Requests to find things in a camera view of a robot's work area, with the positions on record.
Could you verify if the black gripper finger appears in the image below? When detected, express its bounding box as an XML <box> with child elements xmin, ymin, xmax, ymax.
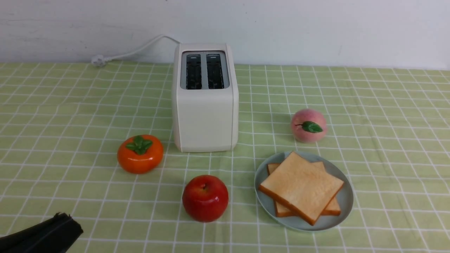
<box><xmin>0</xmin><ymin>213</ymin><xmax>84</xmax><ymax>253</ymax></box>

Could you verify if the white two-slot toaster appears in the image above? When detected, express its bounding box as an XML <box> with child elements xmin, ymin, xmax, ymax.
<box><xmin>171</xmin><ymin>43</ymin><xmax>239</xmax><ymax>153</ymax></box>

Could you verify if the green checkered tablecloth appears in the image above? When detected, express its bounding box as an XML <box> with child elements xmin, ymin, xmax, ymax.
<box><xmin>0</xmin><ymin>62</ymin><xmax>450</xmax><ymax>253</ymax></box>

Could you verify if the toast slice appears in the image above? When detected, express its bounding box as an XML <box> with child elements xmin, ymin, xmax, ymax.
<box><xmin>267</xmin><ymin>161</ymin><xmax>341</xmax><ymax>218</ymax></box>
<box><xmin>257</xmin><ymin>152</ymin><xmax>345</xmax><ymax>225</ymax></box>

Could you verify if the red apple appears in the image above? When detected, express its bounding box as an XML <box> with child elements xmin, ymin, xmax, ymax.
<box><xmin>182</xmin><ymin>175</ymin><xmax>229</xmax><ymax>223</ymax></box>

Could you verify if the light blue plate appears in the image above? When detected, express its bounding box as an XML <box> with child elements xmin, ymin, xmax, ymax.
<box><xmin>254</xmin><ymin>151</ymin><xmax>354</xmax><ymax>232</ymax></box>

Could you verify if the pink peach with leaf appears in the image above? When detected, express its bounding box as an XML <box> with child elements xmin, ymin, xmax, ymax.
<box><xmin>290</xmin><ymin>108</ymin><xmax>328</xmax><ymax>143</ymax></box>

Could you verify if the orange persimmon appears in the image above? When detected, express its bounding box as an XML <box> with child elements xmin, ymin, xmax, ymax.
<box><xmin>117</xmin><ymin>135</ymin><xmax>164</xmax><ymax>174</ymax></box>

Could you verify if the white toaster power cable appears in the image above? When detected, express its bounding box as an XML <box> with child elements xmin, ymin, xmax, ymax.
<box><xmin>91</xmin><ymin>34</ymin><xmax>180</xmax><ymax>67</ymax></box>

